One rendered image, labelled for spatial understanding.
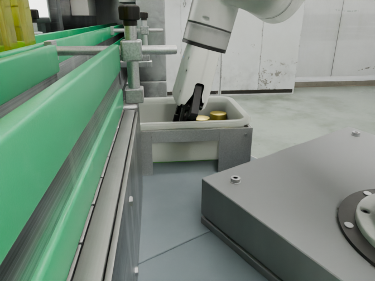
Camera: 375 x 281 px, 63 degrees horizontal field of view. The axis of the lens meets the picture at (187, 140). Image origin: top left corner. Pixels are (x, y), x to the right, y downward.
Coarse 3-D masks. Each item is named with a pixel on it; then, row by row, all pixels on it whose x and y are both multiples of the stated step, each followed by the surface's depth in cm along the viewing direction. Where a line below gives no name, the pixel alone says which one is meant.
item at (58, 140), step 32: (96, 64) 23; (64, 96) 15; (96, 96) 22; (0, 128) 9; (32, 128) 11; (64, 128) 14; (96, 128) 24; (0, 160) 8; (32, 160) 11; (64, 160) 14; (96, 160) 21; (0, 192) 8; (32, 192) 11; (64, 192) 15; (0, 224) 8; (32, 224) 11; (64, 224) 14; (0, 256) 8; (32, 256) 11; (64, 256) 14
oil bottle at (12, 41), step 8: (0, 0) 31; (8, 0) 33; (0, 8) 31; (8, 8) 33; (0, 16) 31; (8, 16) 33; (0, 24) 31; (8, 24) 32; (0, 32) 31; (8, 32) 32; (0, 40) 31; (8, 40) 32; (16, 40) 34; (0, 48) 31; (8, 48) 32; (16, 48) 34
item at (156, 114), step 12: (216, 96) 65; (144, 108) 64; (156, 108) 64; (168, 108) 64; (216, 108) 65; (228, 108) 62; (240, 108) 56; (144, 120) 64; (156, 120) 64; (168, 120) 65; (216, 120) 50; (228, 120) 50; (240, 120) 50
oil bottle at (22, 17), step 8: (16, 0) 35; (24, 0) 37; (16, 8) 35; (24, 8) 37; (16, 16) 35; (24, 16) 37; (16, 24) 35; (24, 24) 37; (32, 24) 39; (16, 32) 35; (24, 32) 37; (32, 32) 39; (24, 40) 37; (32, 40) 39
